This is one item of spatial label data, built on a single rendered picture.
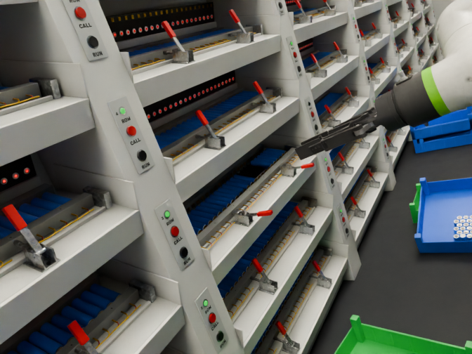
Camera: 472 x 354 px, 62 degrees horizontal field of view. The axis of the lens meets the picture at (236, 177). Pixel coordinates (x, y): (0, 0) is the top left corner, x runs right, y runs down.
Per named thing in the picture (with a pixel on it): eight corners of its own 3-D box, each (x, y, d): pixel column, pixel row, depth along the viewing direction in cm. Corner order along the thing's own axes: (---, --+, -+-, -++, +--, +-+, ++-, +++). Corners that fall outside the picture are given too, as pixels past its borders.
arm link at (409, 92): (443, 126, 70) (447, 112, 77) (414, 67, 69) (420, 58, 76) (409, 139, 74) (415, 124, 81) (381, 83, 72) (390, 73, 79)
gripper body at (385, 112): (396, 84, 79) (355, 104, 85) (389, 95, 73) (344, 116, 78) (413, 117, 80) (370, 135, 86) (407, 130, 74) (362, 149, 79)
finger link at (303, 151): (328, 147, 86) (327, 149, 85) (301, 159, 90) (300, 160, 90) (322, 135, 85) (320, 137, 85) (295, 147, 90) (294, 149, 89)
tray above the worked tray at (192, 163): (299, 112, 119) (299, 64, 113) (178, 206, 73) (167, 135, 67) (240, 106, 129) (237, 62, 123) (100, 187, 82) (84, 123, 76)
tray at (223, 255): (316, 168, 124) (317, 140, 120) (213, 290, 78) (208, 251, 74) (259, 159, 134) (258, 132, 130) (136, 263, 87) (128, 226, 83)
